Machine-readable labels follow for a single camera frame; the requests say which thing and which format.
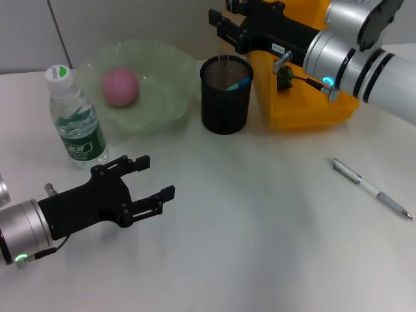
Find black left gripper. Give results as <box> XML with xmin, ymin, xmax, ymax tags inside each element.
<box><xmin>38</xmin><ymin>155</ymin><xmax>176</xmax><ymax>241</ymax></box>

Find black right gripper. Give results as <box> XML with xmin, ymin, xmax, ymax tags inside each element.
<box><xmin>209</xmin><ymin>0</ymin><xmax>321</xmax><ymax>68</ymax></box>

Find blue scissors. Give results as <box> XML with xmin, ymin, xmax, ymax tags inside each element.
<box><xmin>226</xmin><ymin>77</ymin><xmax>253</xmax><ymax>92</ymax></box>

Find clear green-label water bottle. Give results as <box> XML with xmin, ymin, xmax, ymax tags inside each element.
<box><xmin>45</xmin><ymin>64</ymin><xmax>110</xmax><ymax>170</ymax></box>

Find green plastic scrap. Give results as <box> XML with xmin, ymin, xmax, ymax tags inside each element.
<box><xmin>278</xmin><ymin>64</ymin><xmax>296</xmax><ymax>90</ymax></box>

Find pink peach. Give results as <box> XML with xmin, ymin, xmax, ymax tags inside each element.
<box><xmin>102</xmin><ymin>67</ymin><xmax>140</xmax><ymax>108</ymax></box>

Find grey white pen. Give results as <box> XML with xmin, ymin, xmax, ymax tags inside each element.
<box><xmin>328</xmin><ymin>156</ymin><xmax>413</xmax><ymax>221</ymax></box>

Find green glass fruit plate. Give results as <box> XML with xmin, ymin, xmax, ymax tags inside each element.
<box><xmin>77</xmin><ymin>38</ymin><xmax>202</xmax><ymax>136</ymax></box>

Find black mesh pen holder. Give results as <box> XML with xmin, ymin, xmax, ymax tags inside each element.
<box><xmin>200</xmin><ymin>55</ymin><xmax>254</xmax><ymax>135</ymax></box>

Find yellow plastic bin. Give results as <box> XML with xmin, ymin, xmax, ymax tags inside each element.
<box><xmin>248</xmin><ymin>0</ymin><xmax>360</xmax><ymax>131</ymax></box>

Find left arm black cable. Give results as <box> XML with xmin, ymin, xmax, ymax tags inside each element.
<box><xmin>16</xmin><ymin>183</ymin><xmax>71</xmax><ymax>269</ymax></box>

